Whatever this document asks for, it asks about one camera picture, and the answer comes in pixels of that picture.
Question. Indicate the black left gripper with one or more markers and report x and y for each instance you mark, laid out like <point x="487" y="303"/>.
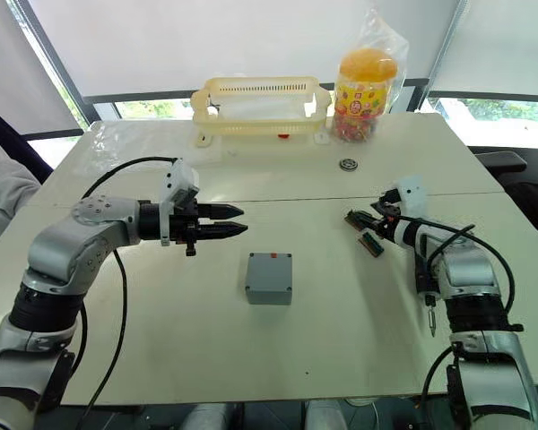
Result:
<point x="184" y="226"/>

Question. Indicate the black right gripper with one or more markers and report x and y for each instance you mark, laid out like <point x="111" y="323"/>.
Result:
<point x="387" y="212"/>

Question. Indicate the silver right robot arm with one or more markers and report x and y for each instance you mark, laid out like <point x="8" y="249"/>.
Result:
<point x="466" y="273"/>

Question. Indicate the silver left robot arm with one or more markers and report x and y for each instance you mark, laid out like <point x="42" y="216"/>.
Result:
<point x="58" y="251"/>

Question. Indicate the grey metal box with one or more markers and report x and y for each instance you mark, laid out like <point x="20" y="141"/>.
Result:
<point x="269" y="277"/>

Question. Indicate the candy jar with orange lid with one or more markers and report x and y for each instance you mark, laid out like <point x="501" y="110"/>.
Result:
<point x="356" y="100"/>

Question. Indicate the cream plastic slotted basket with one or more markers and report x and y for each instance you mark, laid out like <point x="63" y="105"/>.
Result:
<point x="260" y="105"/>

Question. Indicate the black office chair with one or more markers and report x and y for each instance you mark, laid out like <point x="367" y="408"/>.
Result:
<point x="529" y="188"/>

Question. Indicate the grey rounded shape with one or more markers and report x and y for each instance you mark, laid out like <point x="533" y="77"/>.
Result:
<point x="210" y="417"/>
<point x="325" y="415"/>

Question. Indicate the clear plastic bag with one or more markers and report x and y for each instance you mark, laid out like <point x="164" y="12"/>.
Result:
<point x="385" y="40"/>

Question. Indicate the person in grey clothing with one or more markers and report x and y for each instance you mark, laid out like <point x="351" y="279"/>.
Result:
<point x="4" y="188"/>

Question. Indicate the dark chair back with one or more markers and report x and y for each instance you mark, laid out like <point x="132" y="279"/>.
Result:
<point x="9" y="139"/>

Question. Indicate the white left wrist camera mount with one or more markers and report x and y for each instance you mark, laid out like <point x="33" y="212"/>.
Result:
<point x="179" y="179"/>

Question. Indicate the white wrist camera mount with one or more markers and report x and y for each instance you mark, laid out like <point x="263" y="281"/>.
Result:
<point x="413" y="192"/>
<point x="179" y="179"/>

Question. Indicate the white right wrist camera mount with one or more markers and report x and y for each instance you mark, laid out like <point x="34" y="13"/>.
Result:
<point x="413" y="192"/>

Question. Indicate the dark window frame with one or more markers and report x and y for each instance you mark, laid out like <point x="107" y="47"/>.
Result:
<point x="161" y="96"/>

